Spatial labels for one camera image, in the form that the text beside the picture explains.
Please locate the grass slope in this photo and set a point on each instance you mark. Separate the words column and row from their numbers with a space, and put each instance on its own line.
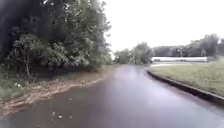
column 196, row 75

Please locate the dry grass verge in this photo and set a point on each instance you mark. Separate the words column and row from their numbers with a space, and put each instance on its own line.
column 36, row 86

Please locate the wood of tall trees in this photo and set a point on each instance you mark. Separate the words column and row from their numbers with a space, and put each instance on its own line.
column 50, row 33

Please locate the long white building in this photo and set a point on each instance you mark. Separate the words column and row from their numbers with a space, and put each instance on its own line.
column 178, row 59

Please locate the grey asphalt road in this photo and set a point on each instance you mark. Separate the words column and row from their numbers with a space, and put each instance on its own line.
column 133, row 100

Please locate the dark stone kerb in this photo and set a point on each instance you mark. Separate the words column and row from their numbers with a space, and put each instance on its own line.
column 180, row 85

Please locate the cluster of small trees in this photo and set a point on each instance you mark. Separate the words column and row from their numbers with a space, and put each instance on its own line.
column 135, row 54

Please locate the row of distant trees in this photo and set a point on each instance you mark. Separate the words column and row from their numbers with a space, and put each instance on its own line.
column 196, row 47

